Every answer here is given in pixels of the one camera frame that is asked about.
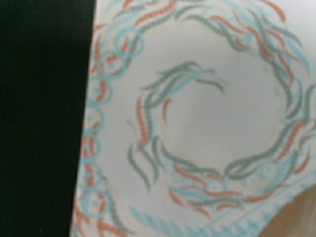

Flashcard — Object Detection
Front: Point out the white tissue box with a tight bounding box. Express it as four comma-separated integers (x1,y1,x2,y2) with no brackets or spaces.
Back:
70,0,316,237

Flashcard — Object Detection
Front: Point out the black tablecloth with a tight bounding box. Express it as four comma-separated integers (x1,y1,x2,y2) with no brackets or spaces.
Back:
0,0,95,237

